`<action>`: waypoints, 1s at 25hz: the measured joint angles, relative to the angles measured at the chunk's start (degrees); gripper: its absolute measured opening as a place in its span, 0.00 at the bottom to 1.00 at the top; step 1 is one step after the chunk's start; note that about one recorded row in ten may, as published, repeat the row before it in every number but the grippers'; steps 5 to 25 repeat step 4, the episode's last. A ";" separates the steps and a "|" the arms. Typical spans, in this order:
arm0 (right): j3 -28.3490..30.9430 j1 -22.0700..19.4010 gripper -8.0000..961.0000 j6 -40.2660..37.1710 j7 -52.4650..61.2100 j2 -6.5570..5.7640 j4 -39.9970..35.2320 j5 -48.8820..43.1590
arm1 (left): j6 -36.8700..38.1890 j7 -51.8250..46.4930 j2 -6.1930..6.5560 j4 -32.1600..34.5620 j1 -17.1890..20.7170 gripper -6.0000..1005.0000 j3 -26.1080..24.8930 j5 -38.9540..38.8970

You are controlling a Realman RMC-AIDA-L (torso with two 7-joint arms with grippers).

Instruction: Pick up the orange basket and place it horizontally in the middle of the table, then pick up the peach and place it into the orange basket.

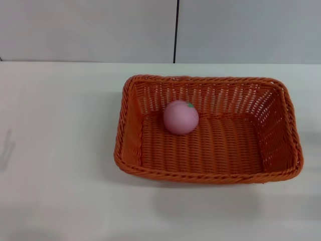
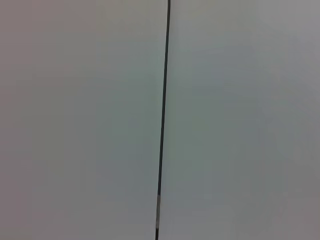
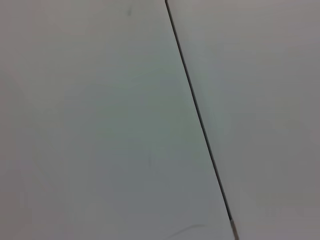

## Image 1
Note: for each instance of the pink toy peach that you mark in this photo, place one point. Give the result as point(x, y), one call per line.
point(179, 119)

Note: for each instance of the black vertical wall strip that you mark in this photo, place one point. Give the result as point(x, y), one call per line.
point(176, 30)

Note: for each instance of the orange woven wicker basket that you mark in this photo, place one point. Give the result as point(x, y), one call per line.
point(213, 153)

